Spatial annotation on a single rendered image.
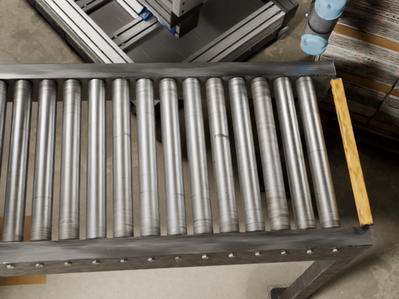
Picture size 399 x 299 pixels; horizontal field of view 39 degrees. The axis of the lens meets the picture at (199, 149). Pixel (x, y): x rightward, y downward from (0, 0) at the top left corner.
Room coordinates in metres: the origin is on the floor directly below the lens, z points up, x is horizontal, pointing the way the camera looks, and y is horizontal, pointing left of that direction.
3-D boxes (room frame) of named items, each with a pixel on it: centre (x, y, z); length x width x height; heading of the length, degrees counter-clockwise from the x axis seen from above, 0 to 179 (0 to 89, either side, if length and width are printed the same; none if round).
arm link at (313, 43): (1.08, -0.26, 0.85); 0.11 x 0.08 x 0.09; 174
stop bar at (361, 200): (0.76, -0.39, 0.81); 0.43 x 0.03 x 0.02; 15
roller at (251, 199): (0.70, -0.12, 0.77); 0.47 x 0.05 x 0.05; 15
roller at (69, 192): (0.58, 0.32, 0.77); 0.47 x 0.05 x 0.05; 15
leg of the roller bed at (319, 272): (0.52, -0.43, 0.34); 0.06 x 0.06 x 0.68; 15
